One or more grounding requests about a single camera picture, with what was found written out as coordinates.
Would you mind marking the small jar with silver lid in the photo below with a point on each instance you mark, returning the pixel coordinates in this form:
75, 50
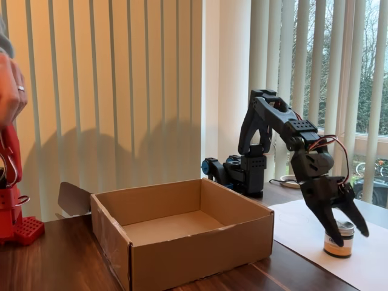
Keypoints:
342, 249

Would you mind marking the white paper sheet with circles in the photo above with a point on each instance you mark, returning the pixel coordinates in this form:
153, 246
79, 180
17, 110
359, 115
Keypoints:
303, 230

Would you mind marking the bicycle outside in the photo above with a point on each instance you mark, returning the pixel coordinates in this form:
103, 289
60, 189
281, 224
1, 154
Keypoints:
360, 167

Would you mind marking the cream vertical window blinds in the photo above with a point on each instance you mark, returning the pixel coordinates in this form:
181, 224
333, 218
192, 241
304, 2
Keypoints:
82, 91
271, 60

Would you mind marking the red leader robot arm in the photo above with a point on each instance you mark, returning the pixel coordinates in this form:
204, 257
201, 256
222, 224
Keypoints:
9, 212

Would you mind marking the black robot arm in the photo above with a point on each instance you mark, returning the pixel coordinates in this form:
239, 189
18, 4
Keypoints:
272, 115

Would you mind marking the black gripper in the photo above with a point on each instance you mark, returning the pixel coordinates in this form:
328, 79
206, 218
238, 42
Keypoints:
324, 191

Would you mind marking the open brown cardboard box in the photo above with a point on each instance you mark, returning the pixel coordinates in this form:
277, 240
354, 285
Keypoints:
197, 263

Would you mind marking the dark parked vehicle outside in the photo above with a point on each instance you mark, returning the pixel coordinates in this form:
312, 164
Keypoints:
358, 189

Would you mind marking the person's hand with ring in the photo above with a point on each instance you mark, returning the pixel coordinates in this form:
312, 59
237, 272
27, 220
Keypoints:
10, 91

